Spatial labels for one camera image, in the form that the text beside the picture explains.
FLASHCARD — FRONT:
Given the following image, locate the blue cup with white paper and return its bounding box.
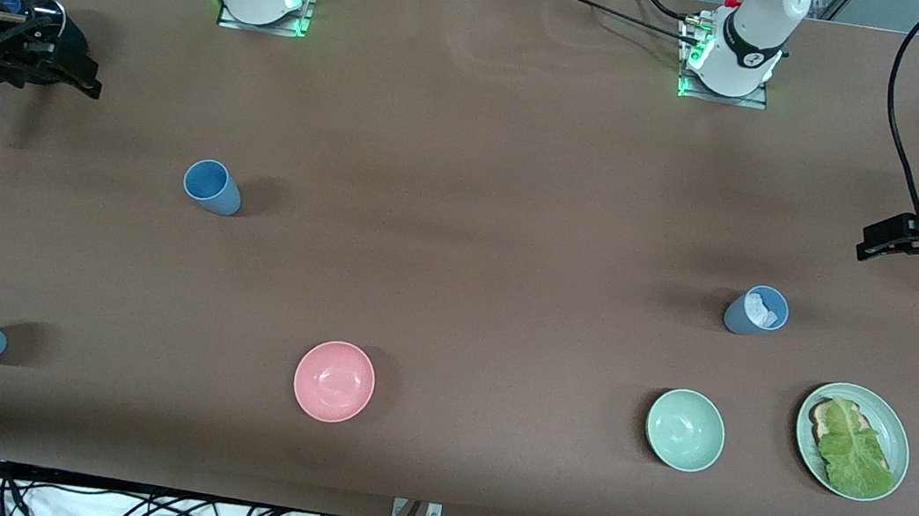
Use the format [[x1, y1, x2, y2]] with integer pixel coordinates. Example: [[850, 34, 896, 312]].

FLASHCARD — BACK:
[[721, 281, 792, 342]]

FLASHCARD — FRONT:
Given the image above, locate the glass lid with blue knob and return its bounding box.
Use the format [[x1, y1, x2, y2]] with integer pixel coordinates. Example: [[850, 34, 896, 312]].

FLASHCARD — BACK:
[[0, 0, 70, 40]]

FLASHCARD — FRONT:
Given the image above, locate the white crumpled paper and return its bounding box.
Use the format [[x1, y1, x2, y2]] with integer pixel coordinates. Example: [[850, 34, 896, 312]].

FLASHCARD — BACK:
[[746, 289, 783, 330]]

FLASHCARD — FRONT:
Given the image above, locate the toast slice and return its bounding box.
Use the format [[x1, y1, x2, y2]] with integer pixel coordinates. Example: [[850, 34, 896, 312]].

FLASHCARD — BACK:
[[803, 395, 902, 477]]

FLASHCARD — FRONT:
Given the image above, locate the light green plate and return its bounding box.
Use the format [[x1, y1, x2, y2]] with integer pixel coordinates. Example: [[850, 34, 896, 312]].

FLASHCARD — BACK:
[[786, 377, 919, 508]]

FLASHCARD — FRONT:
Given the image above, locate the green lettuce leaf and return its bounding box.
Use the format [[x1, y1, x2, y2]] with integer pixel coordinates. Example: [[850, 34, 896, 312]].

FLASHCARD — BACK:
[[810, 394, 908, 504]]

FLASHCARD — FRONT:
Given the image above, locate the light green bowl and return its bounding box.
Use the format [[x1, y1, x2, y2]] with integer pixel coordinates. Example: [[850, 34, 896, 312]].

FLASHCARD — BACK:
[[640, 384, 732, 478]]

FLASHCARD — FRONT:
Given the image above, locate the pink bowl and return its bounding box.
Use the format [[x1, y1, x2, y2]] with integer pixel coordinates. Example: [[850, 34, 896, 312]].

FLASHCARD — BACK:
[[289, 335, 381, 429]]

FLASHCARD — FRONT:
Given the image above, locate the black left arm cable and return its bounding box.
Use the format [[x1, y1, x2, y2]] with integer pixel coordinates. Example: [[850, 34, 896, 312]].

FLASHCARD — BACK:
[[871, 0, 919, 224]]

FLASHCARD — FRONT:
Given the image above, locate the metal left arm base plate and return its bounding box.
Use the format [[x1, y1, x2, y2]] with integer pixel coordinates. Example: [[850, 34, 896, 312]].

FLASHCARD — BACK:
[[674, 11, 779, 112]]

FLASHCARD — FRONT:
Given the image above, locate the black left base cable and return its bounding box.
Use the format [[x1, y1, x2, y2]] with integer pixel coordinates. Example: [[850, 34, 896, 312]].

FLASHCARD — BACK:
[[542, 0, 709, 46]]

